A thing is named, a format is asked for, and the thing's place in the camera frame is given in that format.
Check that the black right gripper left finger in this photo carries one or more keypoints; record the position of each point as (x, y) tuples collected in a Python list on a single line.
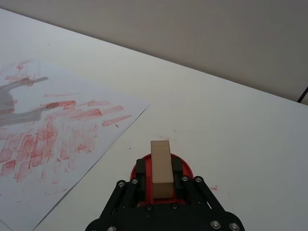
[(141, 183)]

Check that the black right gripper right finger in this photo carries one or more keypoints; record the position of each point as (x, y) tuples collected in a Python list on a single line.
[(178, 183)]

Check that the tan wooden stamp block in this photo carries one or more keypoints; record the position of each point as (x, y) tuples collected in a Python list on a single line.
[(161, 166)]

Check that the round red ink pad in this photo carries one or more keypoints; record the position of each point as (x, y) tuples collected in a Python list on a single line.
[(187, 168)]

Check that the white paper with red marks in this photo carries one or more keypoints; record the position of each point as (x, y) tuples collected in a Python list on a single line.
[(72, 144)]

